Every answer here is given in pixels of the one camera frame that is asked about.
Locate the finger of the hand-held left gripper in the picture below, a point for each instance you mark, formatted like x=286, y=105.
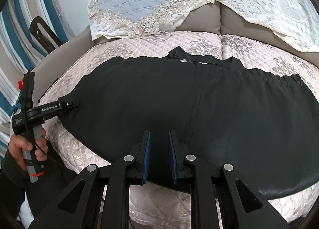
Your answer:
x=68, y=104

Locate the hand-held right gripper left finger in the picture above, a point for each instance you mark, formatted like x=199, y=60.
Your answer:
x=147, y=154

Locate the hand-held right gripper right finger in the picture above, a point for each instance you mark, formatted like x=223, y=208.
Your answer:
x=173, y=154

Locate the black leather jacket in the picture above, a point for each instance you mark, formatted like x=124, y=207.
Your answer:
x=174, y=99

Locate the person's left forearm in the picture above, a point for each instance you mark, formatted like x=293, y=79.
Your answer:
x=10, y=176

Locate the person's left hand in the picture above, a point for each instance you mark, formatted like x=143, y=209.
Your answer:
x=18, y=146

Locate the red object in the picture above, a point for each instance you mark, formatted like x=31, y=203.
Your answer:
x=20, y=85

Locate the blue striped curtain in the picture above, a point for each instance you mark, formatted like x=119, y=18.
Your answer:
x=15, y=27

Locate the pink quilted sofa cover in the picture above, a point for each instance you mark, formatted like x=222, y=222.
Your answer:
x=139, y=47

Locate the grey sofa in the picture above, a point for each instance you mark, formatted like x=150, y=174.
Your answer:
x=234, y=22

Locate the white lace backrest cover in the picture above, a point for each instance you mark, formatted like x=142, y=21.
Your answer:
x=274, y=2

